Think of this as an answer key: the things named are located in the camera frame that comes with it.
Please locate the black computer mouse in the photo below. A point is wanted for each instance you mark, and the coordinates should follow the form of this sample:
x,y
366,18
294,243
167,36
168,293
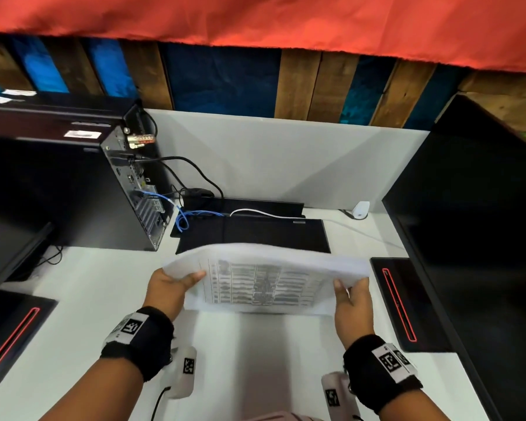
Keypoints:
x,y
198,192

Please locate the black right wrist band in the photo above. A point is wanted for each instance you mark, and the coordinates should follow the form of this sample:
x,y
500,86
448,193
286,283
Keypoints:
x,y
379,372

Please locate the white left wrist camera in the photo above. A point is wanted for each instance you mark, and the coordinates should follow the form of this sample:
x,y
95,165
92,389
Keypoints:
x,y
184,372

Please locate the black left wrist band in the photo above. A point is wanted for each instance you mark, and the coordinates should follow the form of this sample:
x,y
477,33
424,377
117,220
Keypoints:
x,y
140,339

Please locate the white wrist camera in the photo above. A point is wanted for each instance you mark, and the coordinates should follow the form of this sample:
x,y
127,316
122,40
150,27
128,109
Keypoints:
x,y
337,396
184,372

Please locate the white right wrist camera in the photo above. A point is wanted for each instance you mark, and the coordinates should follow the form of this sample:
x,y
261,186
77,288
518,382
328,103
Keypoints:
x,y
337,396

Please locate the black desktop computer tower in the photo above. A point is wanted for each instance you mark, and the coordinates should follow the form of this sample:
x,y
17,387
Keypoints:
x,y
61,170

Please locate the white power adapter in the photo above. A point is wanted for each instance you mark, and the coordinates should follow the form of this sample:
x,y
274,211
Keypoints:
x,y
360,210

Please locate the person's right hand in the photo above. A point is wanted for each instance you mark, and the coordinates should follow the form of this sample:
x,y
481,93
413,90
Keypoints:
x,y
354,313

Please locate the person's right thumb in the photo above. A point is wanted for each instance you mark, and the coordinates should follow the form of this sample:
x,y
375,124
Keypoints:
x,y
339,290

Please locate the person's left forearm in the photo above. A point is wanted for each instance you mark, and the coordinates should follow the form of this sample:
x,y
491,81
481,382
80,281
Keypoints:
x,y
94,392

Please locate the white desk divider panel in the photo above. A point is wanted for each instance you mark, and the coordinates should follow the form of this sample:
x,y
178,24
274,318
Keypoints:
x,y
285,162

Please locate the black wrist band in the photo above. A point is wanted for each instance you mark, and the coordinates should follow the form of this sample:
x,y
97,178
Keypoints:
x,y
140,339
379,372

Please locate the large black monitor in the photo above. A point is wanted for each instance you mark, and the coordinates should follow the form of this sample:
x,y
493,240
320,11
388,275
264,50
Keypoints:
x,y
477,249

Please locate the wooden and blue panel wall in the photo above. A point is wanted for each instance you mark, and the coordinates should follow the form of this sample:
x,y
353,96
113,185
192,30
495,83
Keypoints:
x,y
263,83

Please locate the red fabric cloth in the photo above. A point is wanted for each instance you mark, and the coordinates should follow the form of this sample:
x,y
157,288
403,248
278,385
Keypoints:
x,y
263,24

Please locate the person's right forearm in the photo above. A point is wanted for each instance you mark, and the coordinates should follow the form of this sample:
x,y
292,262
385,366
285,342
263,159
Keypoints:
x,y
414,407

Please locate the printed white paper sheet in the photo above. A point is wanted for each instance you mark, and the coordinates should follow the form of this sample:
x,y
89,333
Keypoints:
x,y
267,278

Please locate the person's left thumb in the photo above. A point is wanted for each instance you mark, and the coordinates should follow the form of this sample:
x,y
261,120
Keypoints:
x,y
189,277

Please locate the person's left hand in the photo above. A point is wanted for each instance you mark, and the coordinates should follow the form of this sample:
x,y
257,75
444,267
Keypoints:
x,y
166,291

